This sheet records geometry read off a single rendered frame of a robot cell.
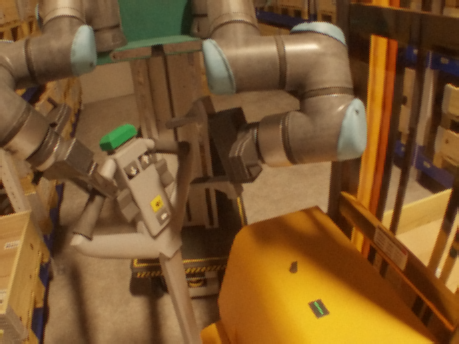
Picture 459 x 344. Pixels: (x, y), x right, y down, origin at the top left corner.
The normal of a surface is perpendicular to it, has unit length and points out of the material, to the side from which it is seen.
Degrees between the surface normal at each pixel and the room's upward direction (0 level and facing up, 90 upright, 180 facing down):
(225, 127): 90
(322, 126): 63
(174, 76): 90
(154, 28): 90
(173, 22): 90
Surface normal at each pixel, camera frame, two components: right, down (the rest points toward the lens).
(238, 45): -0.03, -0.44
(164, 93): 0.09, 0.50
